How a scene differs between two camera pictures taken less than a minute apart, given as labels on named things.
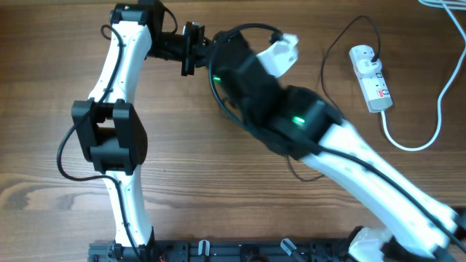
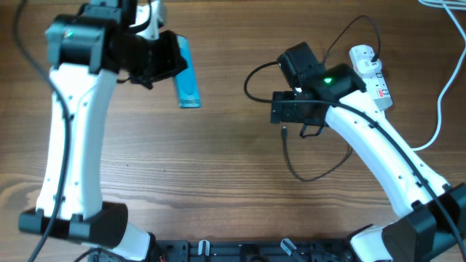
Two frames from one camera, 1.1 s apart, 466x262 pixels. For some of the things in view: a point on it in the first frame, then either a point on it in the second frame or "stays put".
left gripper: x=197 y=44 -> x=172 y=62
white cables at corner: x=445 y=4 stays put
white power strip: x=373 y=86 stays put
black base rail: x=226 y=250 stays put
